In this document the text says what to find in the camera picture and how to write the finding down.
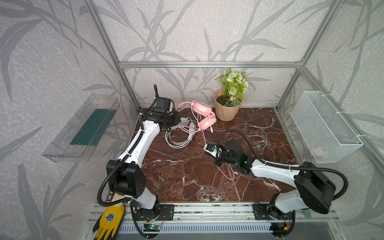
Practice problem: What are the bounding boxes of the pink headphones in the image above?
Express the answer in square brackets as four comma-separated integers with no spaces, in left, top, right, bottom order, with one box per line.
[176,101,217,133]

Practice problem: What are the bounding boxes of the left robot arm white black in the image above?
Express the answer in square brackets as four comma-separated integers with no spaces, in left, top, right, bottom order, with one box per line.
[97,85,181,215]

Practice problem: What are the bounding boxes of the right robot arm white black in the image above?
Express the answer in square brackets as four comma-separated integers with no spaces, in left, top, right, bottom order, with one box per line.
[204,139,349,220]

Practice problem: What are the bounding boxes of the white headphones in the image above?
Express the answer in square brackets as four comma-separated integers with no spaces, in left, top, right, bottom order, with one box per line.
[165,117,196,149]

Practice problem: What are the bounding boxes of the beige flower pot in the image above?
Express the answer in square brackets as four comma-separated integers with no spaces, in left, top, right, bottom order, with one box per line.
[214,89,242,122]

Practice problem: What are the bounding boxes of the green artificial plant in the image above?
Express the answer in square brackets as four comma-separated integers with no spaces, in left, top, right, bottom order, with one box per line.
[217,68,249,107]

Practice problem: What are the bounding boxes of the pink object in basket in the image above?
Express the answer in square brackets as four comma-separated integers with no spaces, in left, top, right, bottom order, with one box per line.
[311,147,326,158]

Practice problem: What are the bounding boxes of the yellow black work glove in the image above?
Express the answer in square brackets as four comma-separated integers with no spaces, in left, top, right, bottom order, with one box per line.
[93,203,125,240]

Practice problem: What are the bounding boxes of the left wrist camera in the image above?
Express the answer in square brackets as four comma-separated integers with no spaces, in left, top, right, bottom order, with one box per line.
[154,97,171,113]

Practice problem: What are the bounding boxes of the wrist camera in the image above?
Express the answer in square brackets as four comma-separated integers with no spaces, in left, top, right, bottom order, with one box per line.
[154,97,171,113]
[204,143,224,159]

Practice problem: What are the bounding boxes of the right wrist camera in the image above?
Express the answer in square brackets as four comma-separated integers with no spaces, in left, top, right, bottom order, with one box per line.
[204,143,224,159]

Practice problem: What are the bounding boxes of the grey white headphone cable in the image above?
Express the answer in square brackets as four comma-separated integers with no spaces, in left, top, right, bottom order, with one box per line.
[218,117,276,163]

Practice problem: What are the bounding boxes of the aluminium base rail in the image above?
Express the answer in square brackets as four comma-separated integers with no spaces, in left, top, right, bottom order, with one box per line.
[87,202,340,225]

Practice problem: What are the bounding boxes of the clear plastic wall tray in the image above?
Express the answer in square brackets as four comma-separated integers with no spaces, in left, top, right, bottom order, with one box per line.
[43,94,120,163]

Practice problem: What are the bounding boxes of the white wire mesh basket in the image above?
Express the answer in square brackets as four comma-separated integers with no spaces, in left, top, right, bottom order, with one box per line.
[291,91,364,164]

